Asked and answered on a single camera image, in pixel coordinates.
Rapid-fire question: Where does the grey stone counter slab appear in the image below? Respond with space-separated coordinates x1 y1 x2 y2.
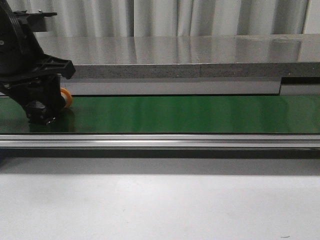
32 34 320 97

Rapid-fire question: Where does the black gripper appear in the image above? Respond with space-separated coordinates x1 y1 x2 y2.
0 10 76 125

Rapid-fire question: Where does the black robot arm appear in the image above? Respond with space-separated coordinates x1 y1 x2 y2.
0 0 76 124

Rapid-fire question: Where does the aluminium conveyor frame rail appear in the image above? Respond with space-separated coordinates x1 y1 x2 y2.
0 133 320 149

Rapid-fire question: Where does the grey pleated curtain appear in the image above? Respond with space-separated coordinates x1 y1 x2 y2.
9 0 309 37

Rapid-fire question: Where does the green conveyor belt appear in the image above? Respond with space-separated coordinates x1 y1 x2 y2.
0 95 320 134

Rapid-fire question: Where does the yellow push button switch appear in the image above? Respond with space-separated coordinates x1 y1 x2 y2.
60 88 73 108

